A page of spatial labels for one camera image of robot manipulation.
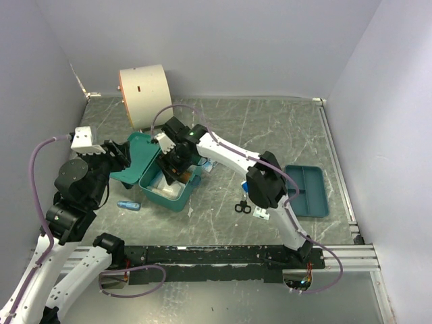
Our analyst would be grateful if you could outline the clear gauze packet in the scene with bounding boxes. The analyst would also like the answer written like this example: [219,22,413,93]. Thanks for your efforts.
[146,174,184,200]

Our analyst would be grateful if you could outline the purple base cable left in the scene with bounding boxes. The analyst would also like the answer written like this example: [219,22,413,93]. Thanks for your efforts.
[97,265,167,298]

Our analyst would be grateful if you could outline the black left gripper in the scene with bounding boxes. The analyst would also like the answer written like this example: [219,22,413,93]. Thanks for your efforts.
[78,138,132,205]

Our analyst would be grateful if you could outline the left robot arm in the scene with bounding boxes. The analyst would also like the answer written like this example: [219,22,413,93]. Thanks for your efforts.
[1,140,132,323]

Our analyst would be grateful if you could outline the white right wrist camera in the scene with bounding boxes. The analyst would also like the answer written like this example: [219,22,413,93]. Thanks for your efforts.
[152,132,176,155]

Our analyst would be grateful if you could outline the teal divided tray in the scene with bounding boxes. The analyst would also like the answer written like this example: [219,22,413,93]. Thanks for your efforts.
[285,165,329,218]

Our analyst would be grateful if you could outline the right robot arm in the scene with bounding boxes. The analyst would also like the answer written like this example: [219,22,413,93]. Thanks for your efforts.
[152,117,313,269]

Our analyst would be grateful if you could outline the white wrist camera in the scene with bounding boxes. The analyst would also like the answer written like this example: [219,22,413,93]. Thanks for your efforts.
[152,132,176,155]
[71,126,105,155]

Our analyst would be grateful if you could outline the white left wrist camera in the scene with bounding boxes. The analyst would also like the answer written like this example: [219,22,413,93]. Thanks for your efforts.
[71,126,105,155]

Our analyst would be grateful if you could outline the blue transparent small bottle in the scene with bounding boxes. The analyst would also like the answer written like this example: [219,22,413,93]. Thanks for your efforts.
[117,200,141,211]

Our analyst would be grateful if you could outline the aluminium frame rail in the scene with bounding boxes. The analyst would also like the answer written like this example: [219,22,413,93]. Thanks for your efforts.
[60,244,381,275]

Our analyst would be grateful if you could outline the black scissors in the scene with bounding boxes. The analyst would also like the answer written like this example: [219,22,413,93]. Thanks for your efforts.
[234,193,252,214]

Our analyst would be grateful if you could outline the black mounting base rail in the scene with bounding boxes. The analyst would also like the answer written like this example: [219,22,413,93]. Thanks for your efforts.
[125,245,325,285]

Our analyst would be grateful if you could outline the blue white wipes packet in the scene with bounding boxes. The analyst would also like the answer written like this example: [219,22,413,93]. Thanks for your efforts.
[198,159,217,173]

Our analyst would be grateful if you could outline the brown bottle orange cap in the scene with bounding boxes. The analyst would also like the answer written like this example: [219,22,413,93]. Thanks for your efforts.
[179,171,192,184]

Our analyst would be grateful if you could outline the cream cylindrical cabinet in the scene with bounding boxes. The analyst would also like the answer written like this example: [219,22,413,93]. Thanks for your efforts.
[119,64,173,130]

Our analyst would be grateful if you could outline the metal corner bracket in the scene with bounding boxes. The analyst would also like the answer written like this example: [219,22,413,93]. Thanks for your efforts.
[85,92,101,101]

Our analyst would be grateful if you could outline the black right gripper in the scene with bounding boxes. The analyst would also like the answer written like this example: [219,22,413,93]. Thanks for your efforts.
[155,144,192,185]

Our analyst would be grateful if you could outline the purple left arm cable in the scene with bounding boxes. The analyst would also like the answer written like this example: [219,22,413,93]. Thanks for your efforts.
[0,134,74,321]

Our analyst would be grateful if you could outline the teal medicine kit box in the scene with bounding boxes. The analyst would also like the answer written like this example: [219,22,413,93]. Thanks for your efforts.
[111,132,202,212]

